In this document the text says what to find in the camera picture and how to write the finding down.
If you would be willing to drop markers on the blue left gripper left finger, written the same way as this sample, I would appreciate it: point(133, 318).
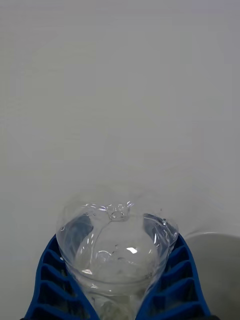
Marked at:
point(50, 287)

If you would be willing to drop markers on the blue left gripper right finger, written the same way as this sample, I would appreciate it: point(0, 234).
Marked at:
point(182, 287)

